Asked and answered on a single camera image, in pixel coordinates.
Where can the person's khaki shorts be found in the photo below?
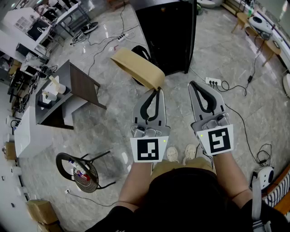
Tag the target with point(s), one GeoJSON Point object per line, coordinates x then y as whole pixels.
{"type": "Point", "coordinates": [181, 164]}

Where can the black power adapter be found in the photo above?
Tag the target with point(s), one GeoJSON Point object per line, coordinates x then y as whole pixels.
{"type": "Point", "coordinates": [250, 78]}

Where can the black robot vacuum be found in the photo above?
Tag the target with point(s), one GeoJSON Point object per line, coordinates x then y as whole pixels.
{"type": "Point", "coordinates": [90, 27]}

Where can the person's left forearm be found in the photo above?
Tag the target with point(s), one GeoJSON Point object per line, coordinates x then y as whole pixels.
{"type": "Point", "coordinates": [136, 181]}

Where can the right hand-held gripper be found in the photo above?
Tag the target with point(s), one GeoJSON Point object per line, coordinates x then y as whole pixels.
{"type": "Point", "coordinates": [218, 140]}

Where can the person's right forearm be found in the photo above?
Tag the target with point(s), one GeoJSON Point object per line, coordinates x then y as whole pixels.
{"type": "Point", "coordinates": [231, 176]}

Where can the red and white packets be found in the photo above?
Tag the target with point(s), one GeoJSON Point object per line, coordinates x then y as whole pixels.
{"type": "Point", "coordinates": [80, 172]}

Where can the person's white left shoe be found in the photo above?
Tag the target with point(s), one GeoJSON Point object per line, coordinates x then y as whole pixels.
{"type": "Point", "coordinates": [172, 154]}

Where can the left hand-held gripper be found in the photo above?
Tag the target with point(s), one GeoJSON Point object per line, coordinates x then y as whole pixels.
{"type": "Point", "coordinates": [149, 149]}

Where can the black chair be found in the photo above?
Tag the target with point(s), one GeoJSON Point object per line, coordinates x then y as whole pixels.
{"type": "Point", "coordinates": [89, 179]}

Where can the striped sofa cushion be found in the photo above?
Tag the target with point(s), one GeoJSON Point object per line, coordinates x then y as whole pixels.
{"type": "Point", "coordinates": [279, 192]}

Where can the white desk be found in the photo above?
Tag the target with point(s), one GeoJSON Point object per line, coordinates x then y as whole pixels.
{"type": "Point", "coordinates": [27, 25]}

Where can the dark wooden cabinet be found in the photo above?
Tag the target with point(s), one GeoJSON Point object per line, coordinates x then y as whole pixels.
{"type": "Point", "coordinates": [81, 86]}

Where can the person's white shoe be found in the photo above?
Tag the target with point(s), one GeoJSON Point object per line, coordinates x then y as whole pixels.
{"type": "Point", "coordinates": [172, 154]}
{"type": "Point", "coordinates": [189, 153]}

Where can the cardboard box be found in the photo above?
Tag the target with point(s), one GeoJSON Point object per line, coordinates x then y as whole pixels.
{"type": "Point", "coordinates": [42, 211]}
{"type": "Point", "coordinates": [10, 151]}

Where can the round white table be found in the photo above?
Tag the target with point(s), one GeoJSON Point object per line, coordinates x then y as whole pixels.
{"type": "Point", "coordinates": [287, 86]}

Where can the white power strip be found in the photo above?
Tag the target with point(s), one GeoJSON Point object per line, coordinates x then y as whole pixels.
{"type": "Point", "coordinates": [213, 80]}
{"type": "Point", "coordinates": [122, 37]}

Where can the black cabinet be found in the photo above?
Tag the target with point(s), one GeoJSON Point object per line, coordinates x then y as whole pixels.
{"type": "Point", "coordinates": [167, 36]}

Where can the person's white right shoe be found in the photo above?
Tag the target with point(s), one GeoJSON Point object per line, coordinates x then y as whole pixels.
{"type": "Point", "coordinates": [189, 153]}

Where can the white cabinet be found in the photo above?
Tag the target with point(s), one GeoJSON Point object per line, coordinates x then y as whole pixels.
{"type": "Point", "coordinates": [31, 136]}

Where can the white dome device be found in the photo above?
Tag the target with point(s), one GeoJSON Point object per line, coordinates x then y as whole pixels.
{"type": "Point", "coordinates": [265, 177]}
{"type": "Point", "coordinates": [260, 25]}

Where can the person's black shirt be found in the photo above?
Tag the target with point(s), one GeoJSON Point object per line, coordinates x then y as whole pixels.
{"type": "Point", "coordinates": [188, 204]}

